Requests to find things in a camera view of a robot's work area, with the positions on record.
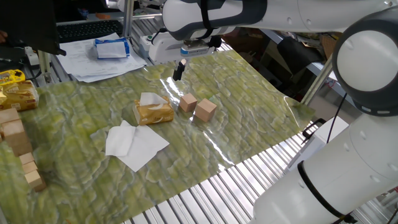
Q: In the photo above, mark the black keyboard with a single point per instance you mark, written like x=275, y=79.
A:
x=88, y=29

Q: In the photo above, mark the white paper sheets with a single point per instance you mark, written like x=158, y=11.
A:
x=81, y=62

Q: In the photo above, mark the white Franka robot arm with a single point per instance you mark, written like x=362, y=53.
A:
x=342, y=174

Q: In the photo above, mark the aluminium frame post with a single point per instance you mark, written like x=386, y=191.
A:
x=128, y=18
x=317, y=81

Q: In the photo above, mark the yellow snack bag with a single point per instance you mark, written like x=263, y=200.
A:
x=11, y=76

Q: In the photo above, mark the wooden cube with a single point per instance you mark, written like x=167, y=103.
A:
x=187, y=103
x=205, y=110

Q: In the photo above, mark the yellow snack package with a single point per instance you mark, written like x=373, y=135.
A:
x=18, y=96

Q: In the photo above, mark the green marble pattern mat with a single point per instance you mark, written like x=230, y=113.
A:
x=217, y=140

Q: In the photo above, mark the black monitor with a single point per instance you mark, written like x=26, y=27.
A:
x=28, y=21

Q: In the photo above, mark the white paper napkin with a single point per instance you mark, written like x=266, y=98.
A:
x=149, y=99
x=119, y=141
x=144, y=149

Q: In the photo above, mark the gold foil snack bag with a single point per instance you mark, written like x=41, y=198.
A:
x=155, y=115

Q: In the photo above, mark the white box green button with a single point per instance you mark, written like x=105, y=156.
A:
x=144, y=45

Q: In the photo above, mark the light wooden block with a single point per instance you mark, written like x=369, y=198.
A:
x=14, y=132
x=8, y=115
x=34, y=180
x=22, y=149
x=26, y=158
x=30, y=167

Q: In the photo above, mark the blue white tissue pack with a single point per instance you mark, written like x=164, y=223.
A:
x=112, y=48

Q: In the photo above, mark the silver blue gripper camera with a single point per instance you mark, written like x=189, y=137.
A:
x=194, y=51

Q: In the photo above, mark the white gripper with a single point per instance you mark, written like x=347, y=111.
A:
x=163, y=49

